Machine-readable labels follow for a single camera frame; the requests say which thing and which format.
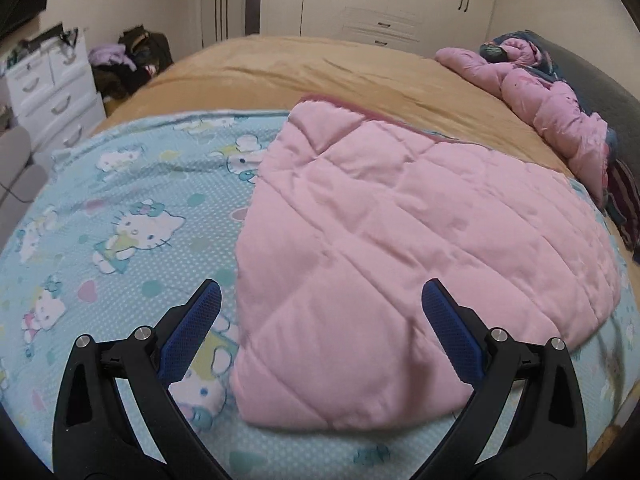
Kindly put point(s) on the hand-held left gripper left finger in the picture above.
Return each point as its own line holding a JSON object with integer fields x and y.
{"x": 192, "y": 327}

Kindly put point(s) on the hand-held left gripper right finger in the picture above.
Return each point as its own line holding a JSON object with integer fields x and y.
{"x": 450, "y": 330}

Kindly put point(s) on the pink quilted garment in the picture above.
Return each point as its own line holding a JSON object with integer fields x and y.
{"x": 400, "y": 220}

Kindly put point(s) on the pile of dark clothes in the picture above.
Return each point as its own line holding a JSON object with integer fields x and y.
{"x": 145, "y": 60}

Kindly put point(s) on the blue cartoon printed blanket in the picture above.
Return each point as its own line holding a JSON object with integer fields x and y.
{"x": 125, "y": 195}

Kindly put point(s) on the striped cloth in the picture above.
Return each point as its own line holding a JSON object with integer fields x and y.
{"x": 625, "y": 205}

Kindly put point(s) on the grey desk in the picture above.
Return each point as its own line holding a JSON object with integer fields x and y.
{"x": 17, "y": 175}

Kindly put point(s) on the pink puffer jacket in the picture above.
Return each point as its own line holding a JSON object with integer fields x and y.
{"x": 550, "y": 105}

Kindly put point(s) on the white drawer chest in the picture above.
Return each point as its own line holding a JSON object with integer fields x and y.
{"x": 50, "y": 95}

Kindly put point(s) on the dark patterned cloth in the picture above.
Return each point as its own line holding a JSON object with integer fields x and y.
{"x": 497, "y": 51}

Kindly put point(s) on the purple cloth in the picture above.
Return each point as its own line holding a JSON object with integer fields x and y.
{"x": 111, "y": 55}

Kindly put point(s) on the dark bed headboard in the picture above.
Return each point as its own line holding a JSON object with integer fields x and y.
{"x": 595, "y": 85}

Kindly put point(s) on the tan bed sheet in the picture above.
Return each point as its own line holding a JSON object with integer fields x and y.
{"x": 325, "y": 70}

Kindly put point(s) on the white door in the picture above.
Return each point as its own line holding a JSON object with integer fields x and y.
{"x": 227, "y": 5}

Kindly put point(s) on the white wardrobe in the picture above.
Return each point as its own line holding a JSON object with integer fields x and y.
{"x": 380, "y": 0}

